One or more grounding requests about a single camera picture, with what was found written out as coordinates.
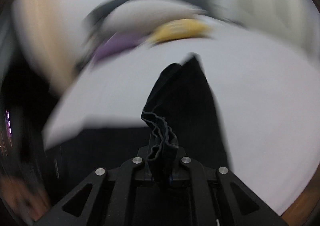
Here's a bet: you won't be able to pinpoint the bed with white sheet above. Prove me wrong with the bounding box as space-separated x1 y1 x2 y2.
42 26 320 216

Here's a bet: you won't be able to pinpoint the cream curtain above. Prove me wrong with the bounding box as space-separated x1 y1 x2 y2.
15 0 85 86

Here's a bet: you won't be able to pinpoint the yellow cushion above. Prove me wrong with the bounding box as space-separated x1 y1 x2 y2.
147 19 213 44

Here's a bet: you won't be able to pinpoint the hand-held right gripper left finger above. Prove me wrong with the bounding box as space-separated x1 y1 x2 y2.
32 147 151 226

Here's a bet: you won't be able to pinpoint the purple cushion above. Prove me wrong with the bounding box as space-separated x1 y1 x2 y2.
90 33 150 64

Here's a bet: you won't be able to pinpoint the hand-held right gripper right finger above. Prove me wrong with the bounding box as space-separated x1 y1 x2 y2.
172 147 288 226

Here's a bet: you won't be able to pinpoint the long white pillow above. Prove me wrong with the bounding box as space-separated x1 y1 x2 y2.
100 0 205 36

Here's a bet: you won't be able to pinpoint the black pants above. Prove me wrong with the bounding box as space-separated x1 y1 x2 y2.
44 52 234 186

